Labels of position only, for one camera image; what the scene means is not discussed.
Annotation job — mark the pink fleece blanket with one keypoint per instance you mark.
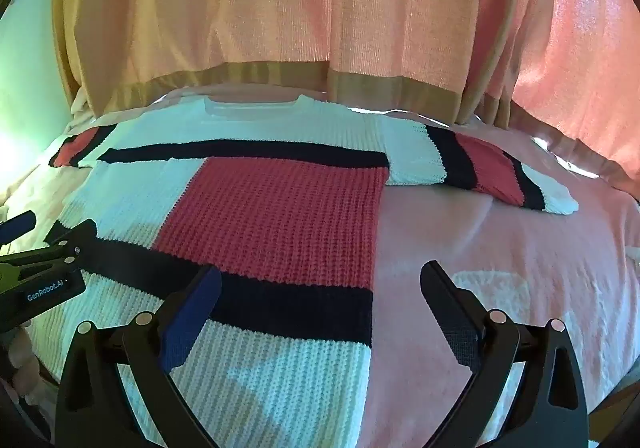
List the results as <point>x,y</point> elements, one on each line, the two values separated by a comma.
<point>475,238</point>

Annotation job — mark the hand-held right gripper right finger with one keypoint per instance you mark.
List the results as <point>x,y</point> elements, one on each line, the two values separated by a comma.
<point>450,313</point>

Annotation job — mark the person's left hand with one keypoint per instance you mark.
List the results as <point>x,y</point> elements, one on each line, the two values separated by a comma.
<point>25,368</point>

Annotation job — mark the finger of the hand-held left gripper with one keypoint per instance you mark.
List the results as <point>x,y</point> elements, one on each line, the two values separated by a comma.
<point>75,234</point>
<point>20,224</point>

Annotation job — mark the pink curtain with tan hem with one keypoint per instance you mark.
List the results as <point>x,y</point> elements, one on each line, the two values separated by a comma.
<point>575,28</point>

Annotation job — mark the peach curtain with tan hem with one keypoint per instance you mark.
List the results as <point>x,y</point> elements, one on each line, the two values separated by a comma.
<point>250,3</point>

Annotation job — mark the colour-block knit sweater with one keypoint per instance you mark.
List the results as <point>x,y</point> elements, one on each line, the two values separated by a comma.
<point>280,208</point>

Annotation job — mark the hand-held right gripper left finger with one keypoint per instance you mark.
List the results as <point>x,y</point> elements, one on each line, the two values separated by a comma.
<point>192,313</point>

